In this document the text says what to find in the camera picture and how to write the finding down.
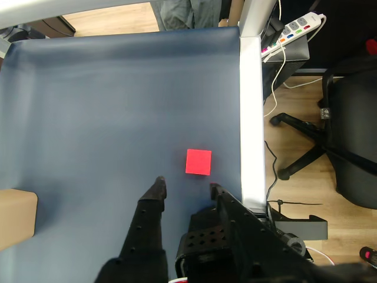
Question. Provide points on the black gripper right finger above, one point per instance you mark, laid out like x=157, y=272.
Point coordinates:
x=256, y=250

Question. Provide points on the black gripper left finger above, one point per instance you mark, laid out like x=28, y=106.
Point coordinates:
x=144, y=236

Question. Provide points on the red cube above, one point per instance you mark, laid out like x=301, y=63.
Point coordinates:
x=198, y=162

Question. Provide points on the tan cardboard box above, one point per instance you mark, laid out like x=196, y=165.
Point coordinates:
x=16, y=218

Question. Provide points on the black table clamp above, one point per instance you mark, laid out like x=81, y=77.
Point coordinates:
x=303, y=228

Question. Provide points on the black pink small device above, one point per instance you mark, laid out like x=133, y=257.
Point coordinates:
x=369, y=255

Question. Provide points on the dark blue table mat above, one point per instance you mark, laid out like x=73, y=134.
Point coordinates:
x=88, y=118

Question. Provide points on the black office chair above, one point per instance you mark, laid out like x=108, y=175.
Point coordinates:
x=353, y=118

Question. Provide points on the black computer case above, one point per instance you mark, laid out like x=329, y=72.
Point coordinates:
x=297, y=54

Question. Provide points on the person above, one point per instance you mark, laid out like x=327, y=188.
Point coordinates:
x=176, y=14

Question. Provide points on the dark wooden cabinet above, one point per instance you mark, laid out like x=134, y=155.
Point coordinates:
x=59, y=28

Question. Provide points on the white power strip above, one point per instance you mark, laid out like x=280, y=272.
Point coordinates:
x=294, y=28

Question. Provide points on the red object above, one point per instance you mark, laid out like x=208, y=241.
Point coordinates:
x=371, y=46

